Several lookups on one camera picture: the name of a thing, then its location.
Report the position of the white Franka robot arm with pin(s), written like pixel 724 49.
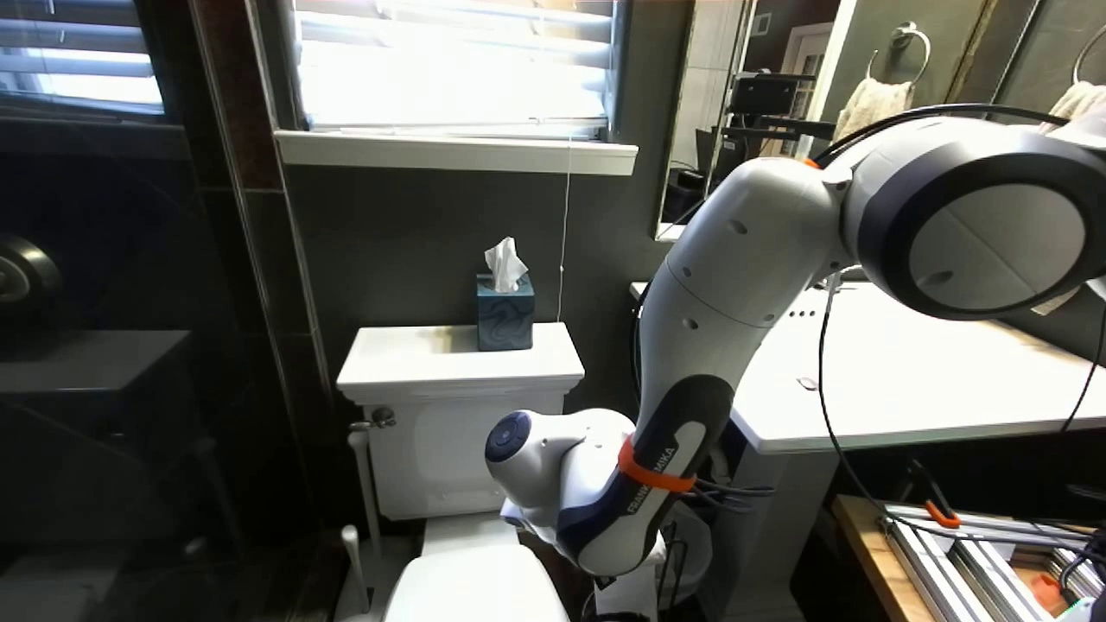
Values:
pixel 714 278

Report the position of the blue tissue box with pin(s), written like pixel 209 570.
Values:
pixel 507 317

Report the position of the white window sill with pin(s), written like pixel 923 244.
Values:
pixel 462 153

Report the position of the chrome flush lever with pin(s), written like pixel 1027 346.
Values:
pixel 386 416

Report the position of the white toilet tank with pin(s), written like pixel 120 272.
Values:
pixel 417 461

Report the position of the white window blinds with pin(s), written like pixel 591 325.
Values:
pixel 462 69
pixel 80 57

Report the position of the white water supply line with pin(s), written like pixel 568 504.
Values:
pixel 368 506

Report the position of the trash can with plastic bag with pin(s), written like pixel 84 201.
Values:
pixel 697 553

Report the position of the wooden box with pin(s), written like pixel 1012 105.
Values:
pixel 868 566

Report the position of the orange clamp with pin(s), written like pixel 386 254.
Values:
pixel 943 516

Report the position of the black round knob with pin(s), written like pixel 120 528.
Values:
pixel 22 282

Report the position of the small red object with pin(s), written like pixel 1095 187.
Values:
pixel 1046 588

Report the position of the beige hanging towel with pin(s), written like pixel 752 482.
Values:
pixel 1084 100

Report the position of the wall mirror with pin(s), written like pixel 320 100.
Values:
pixel 714 69

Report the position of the white pedestal sink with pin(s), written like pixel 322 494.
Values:
pixel 921 367

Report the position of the aluminium frame rails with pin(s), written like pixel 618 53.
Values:
pixel 921 557

